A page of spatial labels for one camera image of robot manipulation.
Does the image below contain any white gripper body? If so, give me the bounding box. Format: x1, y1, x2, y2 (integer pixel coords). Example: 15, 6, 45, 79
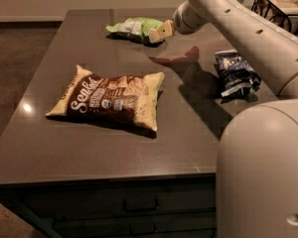
173, 1, 208, 35

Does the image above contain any black wire basket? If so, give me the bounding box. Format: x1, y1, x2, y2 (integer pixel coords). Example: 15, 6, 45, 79
251, 0, 298, 37

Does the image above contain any brown and cream chip bag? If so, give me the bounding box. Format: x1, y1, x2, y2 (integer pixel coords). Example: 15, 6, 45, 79
46, 65, 165, 131

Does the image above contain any green rice chip bag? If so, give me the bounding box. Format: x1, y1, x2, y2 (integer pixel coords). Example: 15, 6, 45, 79
106, 17, 163, 44

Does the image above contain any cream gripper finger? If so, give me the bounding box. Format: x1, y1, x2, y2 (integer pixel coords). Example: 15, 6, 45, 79
149, 31, 163, 44
157, 20, 175, 39

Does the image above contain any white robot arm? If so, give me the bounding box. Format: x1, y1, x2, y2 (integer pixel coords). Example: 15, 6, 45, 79
174, 0, 298, 238

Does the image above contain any blue chip bag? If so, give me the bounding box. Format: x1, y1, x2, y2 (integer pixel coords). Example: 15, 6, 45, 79
215, 50, 261, 98

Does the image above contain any dark cabinet with drawers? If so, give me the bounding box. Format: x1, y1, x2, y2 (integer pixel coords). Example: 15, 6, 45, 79
0, 175, 217, 238

